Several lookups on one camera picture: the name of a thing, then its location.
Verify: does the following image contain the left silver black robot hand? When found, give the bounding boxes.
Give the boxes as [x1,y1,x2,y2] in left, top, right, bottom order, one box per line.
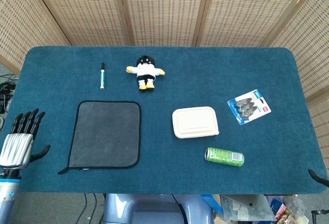
[0,108,51,171]

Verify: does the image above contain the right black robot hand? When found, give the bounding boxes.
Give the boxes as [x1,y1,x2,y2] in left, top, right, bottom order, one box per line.
[307,169,329,188]

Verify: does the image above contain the grey green cloth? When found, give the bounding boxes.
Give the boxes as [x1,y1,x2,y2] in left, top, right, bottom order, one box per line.
[58,100,142,175]

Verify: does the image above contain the colourful snack packets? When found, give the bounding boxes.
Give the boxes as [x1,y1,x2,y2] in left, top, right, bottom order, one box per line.
[267,195,309,224]

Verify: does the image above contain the clear plastic storage bin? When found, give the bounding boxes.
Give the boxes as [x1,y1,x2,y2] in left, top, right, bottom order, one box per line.
[221,194,275,222]

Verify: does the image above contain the green drink can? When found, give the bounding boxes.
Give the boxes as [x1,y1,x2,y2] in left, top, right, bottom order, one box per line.
[204,146,245,167]

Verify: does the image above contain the blue blister pack of clips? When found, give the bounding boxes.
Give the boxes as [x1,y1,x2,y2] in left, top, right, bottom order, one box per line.
[227,89,272,126]

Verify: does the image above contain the blue plastic crate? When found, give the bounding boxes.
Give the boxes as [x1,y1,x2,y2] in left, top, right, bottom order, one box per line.
[201,194,224,215]

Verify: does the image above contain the white green marker pen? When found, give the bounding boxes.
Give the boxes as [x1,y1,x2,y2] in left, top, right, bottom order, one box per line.
[99,62,106,90]

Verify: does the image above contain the cream lidded food container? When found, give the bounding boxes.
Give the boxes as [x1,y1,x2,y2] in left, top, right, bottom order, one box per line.
[172,106,220,139]

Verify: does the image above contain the blue carpet table mat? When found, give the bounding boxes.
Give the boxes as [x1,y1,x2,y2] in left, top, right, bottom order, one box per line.
[0,46,328,195]

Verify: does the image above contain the black white plush doll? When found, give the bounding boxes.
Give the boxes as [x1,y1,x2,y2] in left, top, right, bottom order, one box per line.
[125,54,166,91]

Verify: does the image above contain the blue-grey robot torso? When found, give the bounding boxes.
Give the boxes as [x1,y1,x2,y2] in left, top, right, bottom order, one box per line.
[102,193,215,224]

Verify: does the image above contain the wicker folding screen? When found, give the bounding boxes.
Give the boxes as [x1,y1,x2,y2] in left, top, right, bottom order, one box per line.
[0,0,329,158]

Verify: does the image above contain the black cable bundle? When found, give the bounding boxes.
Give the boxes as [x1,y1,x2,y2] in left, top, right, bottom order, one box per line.
[0,73,19,114]

